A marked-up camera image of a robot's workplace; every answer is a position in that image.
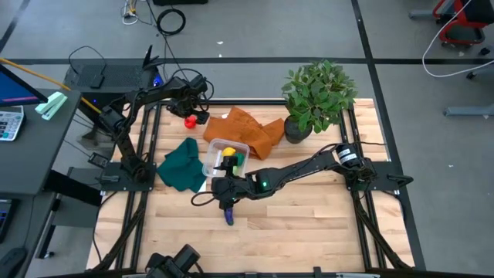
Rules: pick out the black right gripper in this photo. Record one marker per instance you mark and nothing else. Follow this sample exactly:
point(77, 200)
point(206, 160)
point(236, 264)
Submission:
point(231, 189)

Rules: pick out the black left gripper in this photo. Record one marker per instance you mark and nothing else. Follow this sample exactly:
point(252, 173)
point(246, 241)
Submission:
point(185, 106)

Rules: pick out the red toy tomato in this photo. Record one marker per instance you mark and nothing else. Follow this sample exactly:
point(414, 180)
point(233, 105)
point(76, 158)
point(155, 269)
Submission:
point(189, 124)

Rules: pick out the light green toy fruit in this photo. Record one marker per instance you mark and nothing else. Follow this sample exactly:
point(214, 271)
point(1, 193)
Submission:
point(241, 170)

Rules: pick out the dark green toy pepper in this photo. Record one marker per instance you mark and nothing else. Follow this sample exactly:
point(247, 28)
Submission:
point(241, 159)

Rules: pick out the purple toy eggplant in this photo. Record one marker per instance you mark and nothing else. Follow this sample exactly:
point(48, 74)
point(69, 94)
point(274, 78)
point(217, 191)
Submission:
point(230, 220)

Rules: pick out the yellow toy lemon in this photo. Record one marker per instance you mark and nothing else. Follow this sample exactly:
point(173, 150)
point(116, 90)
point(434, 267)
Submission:
point(229, 151)

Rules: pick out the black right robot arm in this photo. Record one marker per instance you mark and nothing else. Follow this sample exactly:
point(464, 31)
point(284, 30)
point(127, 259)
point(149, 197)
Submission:
point(301, 171)

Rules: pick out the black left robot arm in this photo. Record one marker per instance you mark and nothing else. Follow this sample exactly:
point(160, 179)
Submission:
point(154, 92)

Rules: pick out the clear plastic tupperware container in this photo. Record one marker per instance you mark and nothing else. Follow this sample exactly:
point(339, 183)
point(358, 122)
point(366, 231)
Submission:
point(211, 154)

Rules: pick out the white paper sheet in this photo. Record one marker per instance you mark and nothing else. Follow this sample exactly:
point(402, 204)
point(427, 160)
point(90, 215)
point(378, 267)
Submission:
point(203, 188)

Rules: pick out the orange cloth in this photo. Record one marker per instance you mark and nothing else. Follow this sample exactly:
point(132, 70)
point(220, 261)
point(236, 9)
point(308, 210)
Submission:
point(239, 129)

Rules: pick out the dark green cloth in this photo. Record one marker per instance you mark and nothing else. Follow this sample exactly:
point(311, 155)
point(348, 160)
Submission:
point(181, 166)

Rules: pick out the black wifi antenna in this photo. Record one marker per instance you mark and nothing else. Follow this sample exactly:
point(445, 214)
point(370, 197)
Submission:
point(149, 58)

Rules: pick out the black plant pot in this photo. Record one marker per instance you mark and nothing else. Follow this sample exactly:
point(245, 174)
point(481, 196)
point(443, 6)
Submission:
point(294, 133)

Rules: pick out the black computer tower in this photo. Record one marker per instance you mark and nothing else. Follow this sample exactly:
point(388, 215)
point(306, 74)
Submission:
point(116, 77)

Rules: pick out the green leafy plant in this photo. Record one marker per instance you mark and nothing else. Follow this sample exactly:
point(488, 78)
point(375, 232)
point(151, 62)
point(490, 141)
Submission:
point(318, 92)

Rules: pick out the mint green stapler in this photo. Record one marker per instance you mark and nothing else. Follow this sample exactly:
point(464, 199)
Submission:
point(52, 105)

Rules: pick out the black desk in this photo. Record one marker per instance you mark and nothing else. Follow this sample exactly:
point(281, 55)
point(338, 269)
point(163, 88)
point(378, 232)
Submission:
point(31, 162)

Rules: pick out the computer monitor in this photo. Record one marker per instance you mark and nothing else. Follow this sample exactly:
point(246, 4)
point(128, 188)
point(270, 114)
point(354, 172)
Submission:
point(15, 89)

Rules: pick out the grey desk calculator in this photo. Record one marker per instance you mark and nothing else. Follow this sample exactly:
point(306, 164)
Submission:
point(9, 123)

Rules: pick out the black computer mouse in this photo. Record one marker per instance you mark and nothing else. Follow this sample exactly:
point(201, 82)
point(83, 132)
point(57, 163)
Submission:
point(11, 262)

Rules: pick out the grey floor bar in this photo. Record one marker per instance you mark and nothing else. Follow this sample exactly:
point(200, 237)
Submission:
point(471, 111)

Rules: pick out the red and black chair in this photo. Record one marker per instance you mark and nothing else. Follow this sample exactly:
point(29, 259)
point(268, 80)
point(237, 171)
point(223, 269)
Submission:
point(463, 23)

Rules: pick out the black aluminium table frame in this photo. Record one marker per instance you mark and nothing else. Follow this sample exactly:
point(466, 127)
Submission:
point(148, 143)

